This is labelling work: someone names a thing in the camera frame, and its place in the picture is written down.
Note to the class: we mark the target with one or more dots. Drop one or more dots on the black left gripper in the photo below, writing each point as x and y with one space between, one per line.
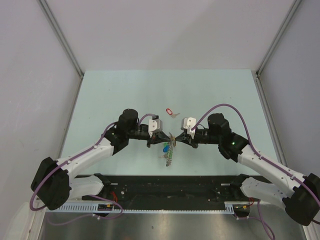
157 138

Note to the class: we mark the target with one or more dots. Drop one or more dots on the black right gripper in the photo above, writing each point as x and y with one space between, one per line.
187 139

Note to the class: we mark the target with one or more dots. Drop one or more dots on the large keyring with many rings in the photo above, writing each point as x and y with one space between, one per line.
168 150

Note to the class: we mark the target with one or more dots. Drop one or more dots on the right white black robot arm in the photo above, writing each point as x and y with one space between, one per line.
296 193

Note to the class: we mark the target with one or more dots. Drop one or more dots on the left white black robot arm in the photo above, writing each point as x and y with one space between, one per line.
55 181

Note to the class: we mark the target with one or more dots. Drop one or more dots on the key with red tag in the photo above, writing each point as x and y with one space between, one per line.
171 113

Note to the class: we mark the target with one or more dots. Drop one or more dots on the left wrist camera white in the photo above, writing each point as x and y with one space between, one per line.
154 126

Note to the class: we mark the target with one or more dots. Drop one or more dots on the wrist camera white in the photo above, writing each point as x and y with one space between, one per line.
188 123
154 126

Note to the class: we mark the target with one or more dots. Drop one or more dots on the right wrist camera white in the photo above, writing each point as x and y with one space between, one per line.
188 123

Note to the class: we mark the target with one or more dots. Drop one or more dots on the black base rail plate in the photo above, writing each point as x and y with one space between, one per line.
121 188

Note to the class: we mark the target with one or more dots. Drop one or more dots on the slotted cable duct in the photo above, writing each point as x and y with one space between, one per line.
168 205

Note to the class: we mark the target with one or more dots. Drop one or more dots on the aluminium frame post right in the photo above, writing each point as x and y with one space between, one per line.
279 35

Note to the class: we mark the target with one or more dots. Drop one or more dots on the aluminium frame post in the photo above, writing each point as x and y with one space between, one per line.
49 15
279 35

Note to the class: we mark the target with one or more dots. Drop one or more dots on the aluminium frame post left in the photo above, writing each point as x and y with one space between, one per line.
49 15

